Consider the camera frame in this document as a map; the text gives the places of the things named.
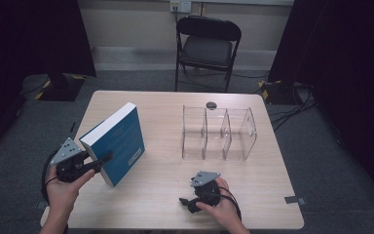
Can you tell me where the black folding chair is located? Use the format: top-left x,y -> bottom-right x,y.
174,15 -> 243,94

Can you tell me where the black floor cables bundle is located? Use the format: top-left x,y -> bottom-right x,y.
269,83 -> 318,132

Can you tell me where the blue book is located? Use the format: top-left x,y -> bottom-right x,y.
78,101 -> 146,188

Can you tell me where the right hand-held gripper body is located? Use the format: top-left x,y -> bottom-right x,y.
190,171 -> 222,208

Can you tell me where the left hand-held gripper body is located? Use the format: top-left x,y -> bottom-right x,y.
50,137 -> 91,183

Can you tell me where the black curtain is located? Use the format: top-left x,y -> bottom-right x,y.
0,0 -> 97,162
267,0 -> 374,209

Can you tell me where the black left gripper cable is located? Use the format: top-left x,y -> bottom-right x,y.
40,148 -> 61,205

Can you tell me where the person's right hand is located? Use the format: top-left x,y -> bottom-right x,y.
195,176 -> 241,230

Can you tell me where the thin black cable under chair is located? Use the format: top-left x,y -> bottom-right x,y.
178,62 -> 271,94

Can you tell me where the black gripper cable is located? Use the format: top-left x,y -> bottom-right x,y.
218,186 -> 243,222
40,148 -> 61,205

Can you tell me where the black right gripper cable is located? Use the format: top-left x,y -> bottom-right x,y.
218,186 -> 243,222

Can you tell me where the clear acrylic book rack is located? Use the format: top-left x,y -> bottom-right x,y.
180,104 -> 258,162

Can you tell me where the person's left hand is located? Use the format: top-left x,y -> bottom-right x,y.
45,165 -> 96,216

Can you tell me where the white wall socket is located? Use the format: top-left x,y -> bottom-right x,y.
169,0 -> 193,14

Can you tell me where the black stand base yellow tape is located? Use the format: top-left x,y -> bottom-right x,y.
258,79 -> 304,105
33,72 -> 87,102

